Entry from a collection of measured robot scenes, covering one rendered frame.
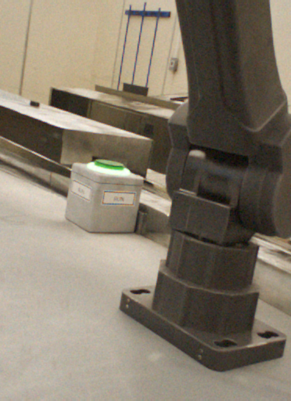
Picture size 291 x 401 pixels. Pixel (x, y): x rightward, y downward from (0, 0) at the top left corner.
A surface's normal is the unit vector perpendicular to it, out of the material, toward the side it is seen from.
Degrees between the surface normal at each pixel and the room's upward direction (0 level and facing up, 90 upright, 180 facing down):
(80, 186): 90
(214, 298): 90
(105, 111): 90
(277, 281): 90
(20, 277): 0
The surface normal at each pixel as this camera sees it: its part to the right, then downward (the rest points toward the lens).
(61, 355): 0.18, -0.97
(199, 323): -0.16, 0.16
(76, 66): 0.56, 0.28
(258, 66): 0.72, 0.24
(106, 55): -0.80, -0.04
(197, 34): -0.59, 0.60
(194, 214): -0.60, 0.05
